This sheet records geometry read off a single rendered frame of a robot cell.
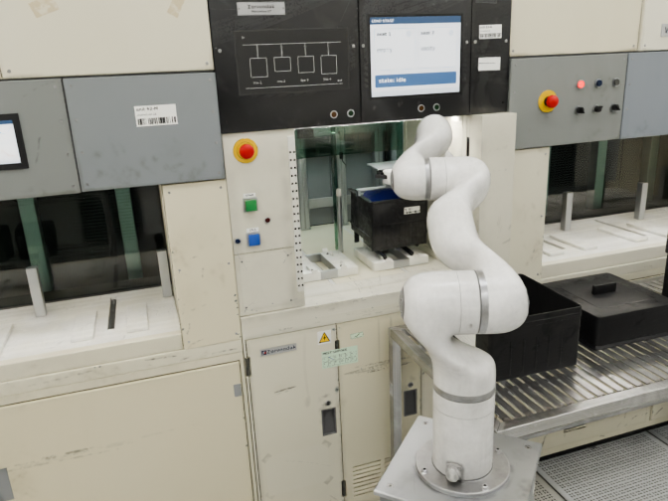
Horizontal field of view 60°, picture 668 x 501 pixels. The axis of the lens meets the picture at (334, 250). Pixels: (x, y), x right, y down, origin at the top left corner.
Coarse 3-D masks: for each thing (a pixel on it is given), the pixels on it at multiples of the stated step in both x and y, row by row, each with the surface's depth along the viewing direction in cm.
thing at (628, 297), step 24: (552, 288) 182; (576, 288) 181; (600, 288) 175; (624, 288) 179; (600, 312) 163; (624, 312) 163; (648, 312) 165; (600, 336) 162; (624, 336) 165; (648, 336) 168
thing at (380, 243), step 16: (352, 192) 208; (352, 208) 214; (368, 208) 198; (384, 208) 197; (400, 208) 199; (416, 208) 201; (352, 224) 215; (368, 224) 200; (384, 224) 199; (400, 224) 201; (416, 224) 203; (368, 240) 203; (384, 240) 201; (400, 240) 203; (416, 240) 205; (384, 256) 204
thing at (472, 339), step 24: (528, 288) 173; (552, 312) 148; (576, 312) 151; (456, 336) 162; (480, 336) 149; (504, 336) 146; (528, 336) 148; (552, 336) 150; (576, 336) 153; (504, 360) 148; (528, 360) 150; (552, 360) 153; (576, 360) 155
